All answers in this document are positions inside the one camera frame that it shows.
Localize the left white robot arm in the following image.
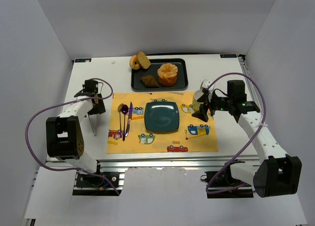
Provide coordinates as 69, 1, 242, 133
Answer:
46, 79, 106, 174

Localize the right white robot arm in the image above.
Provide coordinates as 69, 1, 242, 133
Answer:
193, 80, 302, 197

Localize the yellow white cup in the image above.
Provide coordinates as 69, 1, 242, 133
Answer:
192, 90, 202, 111

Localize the black baking tray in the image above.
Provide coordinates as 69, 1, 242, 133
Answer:
131, 58, 189, 92

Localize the purple iridescent spoon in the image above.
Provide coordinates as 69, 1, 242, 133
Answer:
121, 104, 129, 141

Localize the purple iridescent knife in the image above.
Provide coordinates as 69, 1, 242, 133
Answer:
125, 102, 133, 137

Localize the dark teal square plate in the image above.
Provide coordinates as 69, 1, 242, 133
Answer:
144, 101, 180, 133

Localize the orange bundt cake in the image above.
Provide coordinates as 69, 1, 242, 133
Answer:
157, 63, 178, 87

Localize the glazed donut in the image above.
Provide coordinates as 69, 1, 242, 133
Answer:
129, 55, 141, 70

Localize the dark brown cookie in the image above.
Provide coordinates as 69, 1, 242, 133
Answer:
140, 75, 159, 88

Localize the sliced baguette piece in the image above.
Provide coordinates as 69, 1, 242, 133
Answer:
136, 52, 151, 69

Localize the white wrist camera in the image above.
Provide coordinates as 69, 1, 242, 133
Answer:
200, 79, 213, 94

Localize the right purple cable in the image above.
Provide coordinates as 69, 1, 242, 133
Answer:
205, 72, 268, 194

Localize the aluminium frame rail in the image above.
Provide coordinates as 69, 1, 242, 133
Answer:
31, 55, 261, 199

